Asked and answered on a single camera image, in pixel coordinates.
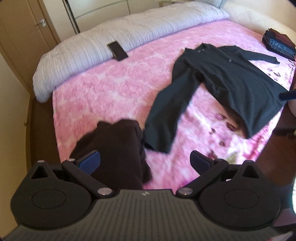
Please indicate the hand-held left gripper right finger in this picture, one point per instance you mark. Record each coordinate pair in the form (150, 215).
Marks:
(200, 162)

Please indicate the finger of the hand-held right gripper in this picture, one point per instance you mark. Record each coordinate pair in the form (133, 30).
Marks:
(288, 95)

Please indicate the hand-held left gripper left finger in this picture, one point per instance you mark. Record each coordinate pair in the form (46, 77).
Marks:
(89, 162)

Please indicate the dark long-sleeved shirt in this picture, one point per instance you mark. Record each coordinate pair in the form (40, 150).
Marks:
(231, 76)

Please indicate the stack of folded dark clothes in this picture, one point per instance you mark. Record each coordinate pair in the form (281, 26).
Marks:
(277, 42)

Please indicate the dark brown garment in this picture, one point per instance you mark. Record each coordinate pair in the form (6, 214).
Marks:
(120, 148)

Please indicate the pink floral blanket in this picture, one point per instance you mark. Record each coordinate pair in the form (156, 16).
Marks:
(111, 92)

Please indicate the cream padded headboard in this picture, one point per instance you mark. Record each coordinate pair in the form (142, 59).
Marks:
(249, 14)

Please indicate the dark smartphone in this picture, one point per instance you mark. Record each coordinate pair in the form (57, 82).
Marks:
(118, 51)

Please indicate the pale grey ribbed quilt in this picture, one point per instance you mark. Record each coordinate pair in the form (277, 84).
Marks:
(92, 46)

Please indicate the brown wooden door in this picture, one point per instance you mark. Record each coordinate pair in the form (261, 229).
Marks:
(20, 27)

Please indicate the white glossy wardrobe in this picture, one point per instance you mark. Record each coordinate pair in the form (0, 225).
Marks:
(97, 7)

